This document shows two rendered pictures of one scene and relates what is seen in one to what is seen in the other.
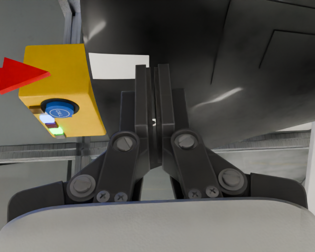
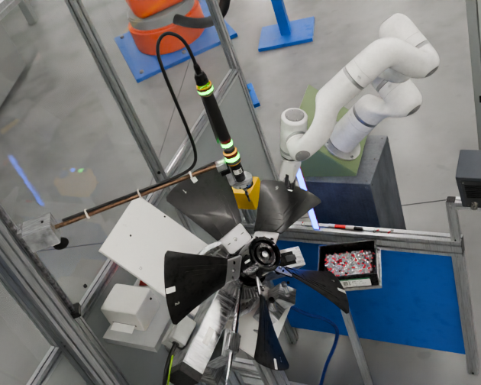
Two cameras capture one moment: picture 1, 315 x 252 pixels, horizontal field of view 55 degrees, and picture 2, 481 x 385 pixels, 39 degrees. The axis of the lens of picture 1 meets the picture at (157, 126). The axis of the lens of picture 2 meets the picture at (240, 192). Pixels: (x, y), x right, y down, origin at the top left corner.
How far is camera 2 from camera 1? 2.31 m
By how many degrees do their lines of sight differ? 48
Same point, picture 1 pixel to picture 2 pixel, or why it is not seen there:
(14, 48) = not seen: hidden behind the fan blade
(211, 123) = (270, 195)
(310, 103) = (268, 211)
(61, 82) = (254, 190)
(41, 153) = (178, 163)
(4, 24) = not seen: hidden behind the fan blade
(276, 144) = (100, 284)
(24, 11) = not seen: hidden behind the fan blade
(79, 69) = (253, 198)
